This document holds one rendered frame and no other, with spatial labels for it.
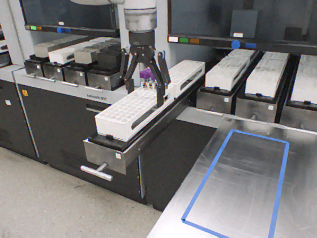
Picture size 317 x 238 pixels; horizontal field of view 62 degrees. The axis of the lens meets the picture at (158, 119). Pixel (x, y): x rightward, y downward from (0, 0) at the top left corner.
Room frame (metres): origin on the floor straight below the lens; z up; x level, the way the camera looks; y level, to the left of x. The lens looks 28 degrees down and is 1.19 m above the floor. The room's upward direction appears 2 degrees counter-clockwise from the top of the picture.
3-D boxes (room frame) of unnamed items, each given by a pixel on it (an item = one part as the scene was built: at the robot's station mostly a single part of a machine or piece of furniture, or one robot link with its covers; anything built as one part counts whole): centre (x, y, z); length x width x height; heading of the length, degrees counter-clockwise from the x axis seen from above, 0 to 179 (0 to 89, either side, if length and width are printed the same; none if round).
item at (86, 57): (1.32, 0.36, 0.85); 0.12 x 0.02 x 0.06; 61
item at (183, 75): (1.01, -0.10, 0.83); 0.30 x 0.10 x 0.06; 151
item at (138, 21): (0.77, 0.04, 1.09); 0.09 x 0.09 x 0.06
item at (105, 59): (1.24, 0.23, 0.85); 0.12 x 0.02 x 0.06; 61
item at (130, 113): (0.73, 0.06, 0.84); 0.30 x 0.10 x 0.06; 151
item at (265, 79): (0.98, -0.43, 0.83); 0.30 x 0.10 x 0.06; 151
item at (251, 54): (1.33, -0.46, 0.83); 0.30 x 0.10 x 0.06; 151
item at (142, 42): (0.77, 0.04, 1.02); 0.08 x 0.07 x 0.09; 61
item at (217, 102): (1.18, -0.37, 0.78); 0.73 x 0.14 x 0.09; 151
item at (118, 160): (0.85, -0.01, 0.78); 0.73 x 0.14 x 0.09; 151
